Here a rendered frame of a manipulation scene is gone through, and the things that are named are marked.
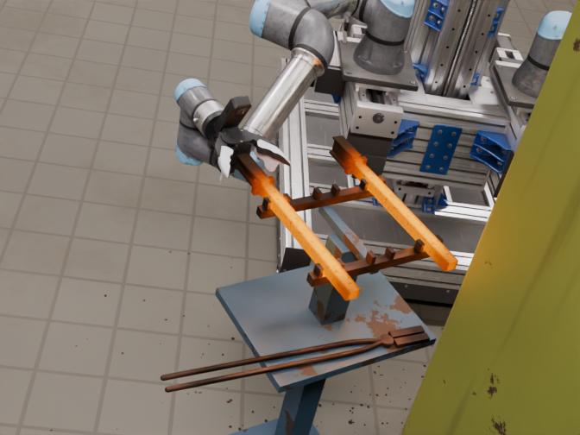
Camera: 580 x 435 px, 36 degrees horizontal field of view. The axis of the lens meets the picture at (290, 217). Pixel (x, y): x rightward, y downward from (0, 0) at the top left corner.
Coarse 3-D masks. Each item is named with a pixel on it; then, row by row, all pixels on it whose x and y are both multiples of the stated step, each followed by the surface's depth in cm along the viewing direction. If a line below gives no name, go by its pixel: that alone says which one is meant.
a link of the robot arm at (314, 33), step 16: (304, 16) 214; (320, 16) 215; (304, 32) 213; (320, 32) 212; (304, 48) 211; (320, 48) 211; (288, 64) 212; (304, 64) 210; (320, 64) 212; (288, 80) 208; (304, 80) 210; (272, 96) 207; (288, 96) 208; (256, 112) 206; (272, 112) 205; (288, 112) 209; (256, 128) 204; (272, 128) 205; (256, 160) 200; (240, 176) 201
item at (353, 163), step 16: (336, 144) 199; (336, 160) 199; (352, 160) 194; (368, 176) 191; (384, 192) 187; (400, 208) 184; (400, 224) 183; (416, 224) 180; (432, 240) 177; (432, 256) 176; (448, 256) 174
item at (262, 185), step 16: (240, 160) 186; (256, 176) 183; (272, 176) 183; (256, 192) 182; (272, 192) 180; (272, 208) 179; (288, 208) 177; (288, 224) 174; (304, 224) 173; (304, 240) 170; (320, 256) 167; (336, 272) 164; (336, 288) 163; (352, 288) 161
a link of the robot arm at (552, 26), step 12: (552, 12) 256; (564, 12) 257; (540, 24) 255; (552, 24) 251; (564, 24) 251; (540, 36) 255; (552, 36) 252; (540, 48) 256; (552, 48) 254; (540, 60) 257
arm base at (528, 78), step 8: (528, 56) 261; (528, 64) 261; (536, 64) 258; (520, 72) 263; (528, 72) 261; (536, 72) 259; (544, 72) 258; (512, 80) 267; (520, 80) 263; (528, 80) 262; (536, 80) 260; (544, 80) 259; (520, 88) 263; (528, 88) 261; (536, 88) 260; (536, 96) 261
